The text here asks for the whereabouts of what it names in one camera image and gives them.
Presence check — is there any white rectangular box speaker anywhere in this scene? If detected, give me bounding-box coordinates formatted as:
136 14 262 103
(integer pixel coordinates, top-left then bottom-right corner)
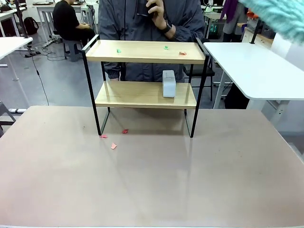
162 69 176 98

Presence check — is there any black clamp pole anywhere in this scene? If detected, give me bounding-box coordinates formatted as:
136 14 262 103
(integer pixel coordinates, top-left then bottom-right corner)
14 0 29 38
250 19 262 45

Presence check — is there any person's left hand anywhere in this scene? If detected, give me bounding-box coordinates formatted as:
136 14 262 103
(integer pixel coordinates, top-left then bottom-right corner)
146 0 169 30

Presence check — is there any seated person black shirt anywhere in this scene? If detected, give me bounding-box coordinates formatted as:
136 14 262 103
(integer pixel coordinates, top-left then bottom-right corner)
52 0 95 41

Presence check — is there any purple garment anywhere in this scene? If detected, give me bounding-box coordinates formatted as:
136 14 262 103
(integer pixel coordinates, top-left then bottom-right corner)
219 0 240 22

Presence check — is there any white background desk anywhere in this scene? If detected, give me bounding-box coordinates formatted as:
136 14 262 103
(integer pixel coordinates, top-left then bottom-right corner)
32 1 83 46

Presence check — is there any black chair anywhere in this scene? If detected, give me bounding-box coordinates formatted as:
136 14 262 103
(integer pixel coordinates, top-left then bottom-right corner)
184 63 216 102

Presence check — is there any black floor cable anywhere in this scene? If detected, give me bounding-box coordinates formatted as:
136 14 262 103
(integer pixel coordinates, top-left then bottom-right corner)
30 54 50 106

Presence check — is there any black wrist watch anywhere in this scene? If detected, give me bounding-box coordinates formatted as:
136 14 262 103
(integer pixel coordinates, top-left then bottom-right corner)
161 21 173 34

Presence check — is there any dark storage basket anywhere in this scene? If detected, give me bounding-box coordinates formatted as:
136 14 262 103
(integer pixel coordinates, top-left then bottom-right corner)
262 26 276 39

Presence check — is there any teal chenille duster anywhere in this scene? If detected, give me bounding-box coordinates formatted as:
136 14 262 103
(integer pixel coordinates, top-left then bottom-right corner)
238 0 304 45

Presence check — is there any black mesh pen holder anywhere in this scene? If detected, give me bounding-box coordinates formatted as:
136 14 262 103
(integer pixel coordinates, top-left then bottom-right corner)
136 0 158 19

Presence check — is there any green lit device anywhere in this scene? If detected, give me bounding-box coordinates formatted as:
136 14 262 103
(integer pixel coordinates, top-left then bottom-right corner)
209 22 220 37

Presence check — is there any large white desk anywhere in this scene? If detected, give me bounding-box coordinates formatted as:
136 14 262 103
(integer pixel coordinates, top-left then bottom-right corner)
203 42 304 129

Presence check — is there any grey stool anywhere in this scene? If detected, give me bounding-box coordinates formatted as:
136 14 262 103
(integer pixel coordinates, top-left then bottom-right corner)
62 38 84 62

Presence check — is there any standing person grey jacket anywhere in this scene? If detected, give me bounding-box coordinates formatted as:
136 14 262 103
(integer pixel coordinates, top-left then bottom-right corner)
97 0 205 83

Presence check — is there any white side table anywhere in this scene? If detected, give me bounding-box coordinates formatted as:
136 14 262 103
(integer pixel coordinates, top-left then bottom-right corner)
0 37 33 81

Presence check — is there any wooden two-tier shelf black frame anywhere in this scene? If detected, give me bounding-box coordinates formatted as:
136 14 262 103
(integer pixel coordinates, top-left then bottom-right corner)
82 34 211 138

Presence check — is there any black backpack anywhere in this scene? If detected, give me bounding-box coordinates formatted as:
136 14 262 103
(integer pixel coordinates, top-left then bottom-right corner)
23 16 39 36

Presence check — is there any grey folding chair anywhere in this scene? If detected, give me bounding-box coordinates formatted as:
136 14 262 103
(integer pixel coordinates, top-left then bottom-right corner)
0 101 17 138

